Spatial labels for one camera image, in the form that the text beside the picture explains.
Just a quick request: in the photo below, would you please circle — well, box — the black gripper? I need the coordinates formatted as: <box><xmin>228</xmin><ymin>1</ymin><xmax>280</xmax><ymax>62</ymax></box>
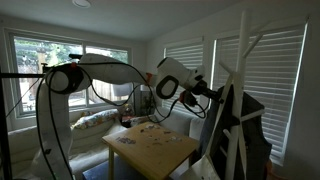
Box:
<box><xmin>190</xmin><ymin>79</ymin><xmax>225</xmax><ymax>104</ymax></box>

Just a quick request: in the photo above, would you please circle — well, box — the white tote bag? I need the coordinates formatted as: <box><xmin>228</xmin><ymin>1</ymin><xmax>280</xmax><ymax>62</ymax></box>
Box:
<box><xmin>179</xmin><ymin>73</ymin><xmax>246</xmax><ymax>180</ymax></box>

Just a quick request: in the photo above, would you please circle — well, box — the narrow white window blind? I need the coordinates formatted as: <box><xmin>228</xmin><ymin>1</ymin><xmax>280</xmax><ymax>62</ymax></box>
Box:
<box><xmin>162</xmin><ymin>41</ymin><xmax>205</xmax><ymax>118</ymax></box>

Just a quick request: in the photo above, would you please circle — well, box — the dark grey jacket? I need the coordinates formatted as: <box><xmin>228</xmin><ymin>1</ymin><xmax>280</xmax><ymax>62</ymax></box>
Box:
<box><xmin>191</xmin><ymin>84</ymin><xmax>273</xmax><ymax>180</ymax></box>

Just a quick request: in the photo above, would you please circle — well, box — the white coat rack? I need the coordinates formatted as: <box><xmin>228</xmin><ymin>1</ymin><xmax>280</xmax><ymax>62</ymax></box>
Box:
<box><xmin>218</xmin><ymin>8</ymin><xmax>268</xmax><ymax>180</ymax></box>

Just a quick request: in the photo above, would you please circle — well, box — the wide white window blind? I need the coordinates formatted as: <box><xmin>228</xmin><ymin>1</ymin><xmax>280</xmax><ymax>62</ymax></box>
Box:
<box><xmin>212</xmin><ymin>26</ymin><xmax>307</xmax><ymax>166</ymax></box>

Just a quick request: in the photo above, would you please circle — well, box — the brown wooden table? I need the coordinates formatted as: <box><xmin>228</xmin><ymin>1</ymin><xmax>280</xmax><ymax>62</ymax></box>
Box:
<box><xmin>101</xmin><ymin>122</ymin><xmax>202</xmax><ymax>180</ymax></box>

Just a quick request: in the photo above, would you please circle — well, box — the dark blue ottoman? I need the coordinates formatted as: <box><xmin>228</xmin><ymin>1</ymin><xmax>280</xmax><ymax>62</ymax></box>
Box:
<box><xmin>82</xmin><ymin>155</ymin><xmax>149</xmax><ymax>180</ymax></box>

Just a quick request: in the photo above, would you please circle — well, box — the floral pillow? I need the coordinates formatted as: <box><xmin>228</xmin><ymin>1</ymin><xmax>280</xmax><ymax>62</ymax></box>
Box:
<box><xmin>71</xmin><ymin>108</ymin><xmax>120</xmax><ymax>131</ymax></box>

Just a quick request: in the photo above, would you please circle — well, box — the grey sofa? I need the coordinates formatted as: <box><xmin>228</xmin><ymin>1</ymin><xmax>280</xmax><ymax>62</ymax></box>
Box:
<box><xmin>6</xmin><ymin>105</ymin><xmax>208</xmax><ymax>180</ymax></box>

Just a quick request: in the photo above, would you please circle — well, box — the round ceiling light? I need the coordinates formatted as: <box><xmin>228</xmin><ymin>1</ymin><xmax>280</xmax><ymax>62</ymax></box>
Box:
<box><xmin>72</xmin><ymin>0</ymin><xmax>92</xmax><ymax>9</ymax></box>

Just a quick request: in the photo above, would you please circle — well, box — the large glass window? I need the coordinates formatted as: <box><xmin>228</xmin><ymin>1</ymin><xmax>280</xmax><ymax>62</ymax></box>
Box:
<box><xmin>6</xmin><ymin>31</ymin><xmax>133</xmax><ymax>118</ymax></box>

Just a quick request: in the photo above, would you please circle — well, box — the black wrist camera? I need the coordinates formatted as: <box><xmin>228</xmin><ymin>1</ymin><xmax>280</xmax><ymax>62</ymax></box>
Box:
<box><xmin>179</xmin><ymin>89</ymin><xmax>198</xmax><ymax>108</ymax></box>

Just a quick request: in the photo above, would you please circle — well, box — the black camera on stand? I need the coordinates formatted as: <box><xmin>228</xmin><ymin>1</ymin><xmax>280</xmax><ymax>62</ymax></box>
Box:
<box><xmin>68</xmin><ymin>53</ymin><xmax>83</xmax><ymax>61</ymax></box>

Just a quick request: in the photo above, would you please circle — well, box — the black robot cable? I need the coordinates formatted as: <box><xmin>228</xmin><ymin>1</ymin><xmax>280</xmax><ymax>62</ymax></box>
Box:
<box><xmin>34</xmin><ymin>62</ymin><xmax>212</xmax><ymax>180</ymax></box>

